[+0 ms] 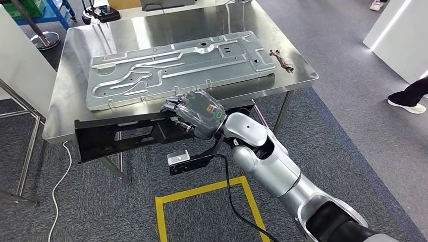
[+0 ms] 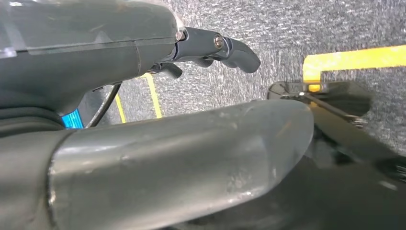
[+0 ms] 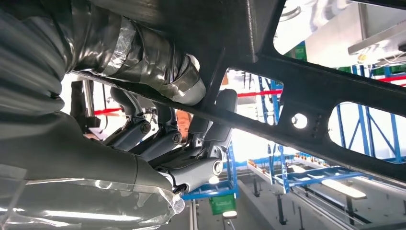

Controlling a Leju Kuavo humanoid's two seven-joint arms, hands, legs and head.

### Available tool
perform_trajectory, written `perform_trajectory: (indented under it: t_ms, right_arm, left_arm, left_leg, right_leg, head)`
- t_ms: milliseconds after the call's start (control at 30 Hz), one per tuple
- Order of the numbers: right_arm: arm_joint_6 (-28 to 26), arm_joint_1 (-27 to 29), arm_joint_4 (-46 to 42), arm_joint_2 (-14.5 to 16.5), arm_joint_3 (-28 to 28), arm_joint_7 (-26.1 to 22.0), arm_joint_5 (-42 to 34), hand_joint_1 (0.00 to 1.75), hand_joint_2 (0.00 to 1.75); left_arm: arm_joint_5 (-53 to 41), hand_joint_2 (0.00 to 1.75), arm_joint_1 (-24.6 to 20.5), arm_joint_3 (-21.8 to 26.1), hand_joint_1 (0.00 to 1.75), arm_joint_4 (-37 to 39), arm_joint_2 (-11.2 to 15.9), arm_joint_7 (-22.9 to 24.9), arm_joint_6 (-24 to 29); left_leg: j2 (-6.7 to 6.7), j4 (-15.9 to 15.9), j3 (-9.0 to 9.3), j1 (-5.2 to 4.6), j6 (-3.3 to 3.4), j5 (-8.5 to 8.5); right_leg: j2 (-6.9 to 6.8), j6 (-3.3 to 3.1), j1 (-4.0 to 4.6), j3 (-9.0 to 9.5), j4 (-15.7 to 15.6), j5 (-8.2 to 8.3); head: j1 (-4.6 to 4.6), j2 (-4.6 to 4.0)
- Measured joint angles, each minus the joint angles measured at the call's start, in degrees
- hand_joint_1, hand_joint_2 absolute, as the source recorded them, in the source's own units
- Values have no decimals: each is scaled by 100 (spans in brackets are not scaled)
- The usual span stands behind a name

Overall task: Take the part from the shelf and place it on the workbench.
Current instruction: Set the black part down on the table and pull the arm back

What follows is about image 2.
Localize black camera cable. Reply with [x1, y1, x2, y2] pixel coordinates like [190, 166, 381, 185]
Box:
[85, 83, 123, 128]

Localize blue metal shelf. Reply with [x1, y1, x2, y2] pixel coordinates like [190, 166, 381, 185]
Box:
[61, 109, 84, 129]

